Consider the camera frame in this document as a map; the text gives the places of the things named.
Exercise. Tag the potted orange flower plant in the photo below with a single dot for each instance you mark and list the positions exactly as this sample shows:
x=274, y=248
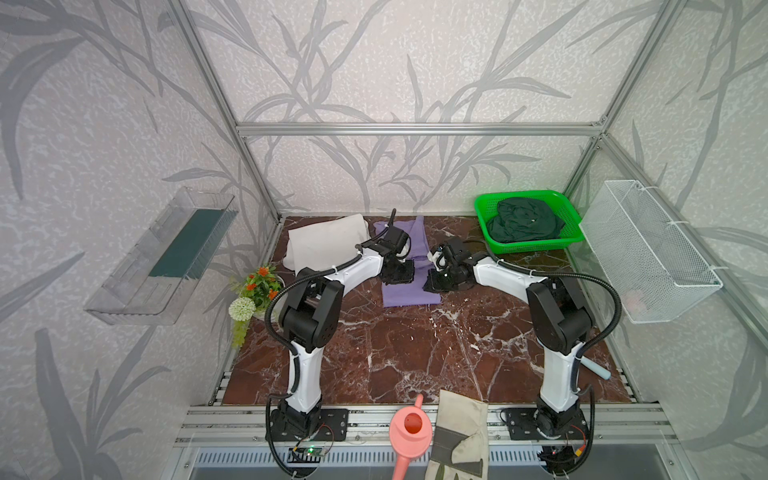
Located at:
x=254, y=293

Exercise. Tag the dark green t shirt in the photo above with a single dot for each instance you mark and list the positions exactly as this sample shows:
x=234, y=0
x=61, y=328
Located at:
x=521, y=219

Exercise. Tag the right wiring bundle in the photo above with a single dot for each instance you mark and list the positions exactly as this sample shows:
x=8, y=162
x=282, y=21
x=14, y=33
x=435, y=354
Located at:
x=561, y=459

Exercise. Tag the green circuit board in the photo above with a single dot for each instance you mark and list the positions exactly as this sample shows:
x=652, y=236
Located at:
x=309, y=455

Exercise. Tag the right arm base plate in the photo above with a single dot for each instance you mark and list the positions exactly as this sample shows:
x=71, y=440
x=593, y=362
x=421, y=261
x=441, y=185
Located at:
x=519, y=423

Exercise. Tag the purple t shirt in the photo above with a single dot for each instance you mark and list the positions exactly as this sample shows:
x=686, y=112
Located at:
x=413, y=293

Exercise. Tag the clear plastic wall shelf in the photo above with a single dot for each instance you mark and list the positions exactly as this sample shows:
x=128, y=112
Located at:
x=155, y=280

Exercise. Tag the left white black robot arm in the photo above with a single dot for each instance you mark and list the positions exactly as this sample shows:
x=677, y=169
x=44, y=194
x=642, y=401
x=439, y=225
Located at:
x=304, y=316

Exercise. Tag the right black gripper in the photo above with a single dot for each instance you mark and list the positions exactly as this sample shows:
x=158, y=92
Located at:
x=441, y=279

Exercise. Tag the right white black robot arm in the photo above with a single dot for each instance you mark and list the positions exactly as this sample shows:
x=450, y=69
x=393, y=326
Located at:
x=559, y=312

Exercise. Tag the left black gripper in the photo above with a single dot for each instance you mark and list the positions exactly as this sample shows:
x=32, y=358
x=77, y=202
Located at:
x=396, y=270

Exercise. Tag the beige gardening glove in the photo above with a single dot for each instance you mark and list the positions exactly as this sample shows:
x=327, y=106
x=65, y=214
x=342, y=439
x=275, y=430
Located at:
x=460, y=446

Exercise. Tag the pink watering can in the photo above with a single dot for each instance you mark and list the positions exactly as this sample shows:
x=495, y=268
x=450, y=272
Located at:
x=410, y=435

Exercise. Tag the folded white t shirt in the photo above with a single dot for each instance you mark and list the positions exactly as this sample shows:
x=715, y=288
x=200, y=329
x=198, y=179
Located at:
x=323, y=245

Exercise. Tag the green plastic basket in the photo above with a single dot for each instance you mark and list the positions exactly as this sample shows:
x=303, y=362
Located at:
x=486, y=208

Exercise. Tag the white wire mesh basket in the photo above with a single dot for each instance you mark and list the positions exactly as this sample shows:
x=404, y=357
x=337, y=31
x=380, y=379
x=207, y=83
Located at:
x=652, y=264

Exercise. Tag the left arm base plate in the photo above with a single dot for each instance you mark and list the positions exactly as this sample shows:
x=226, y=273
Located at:
x=323, y=424

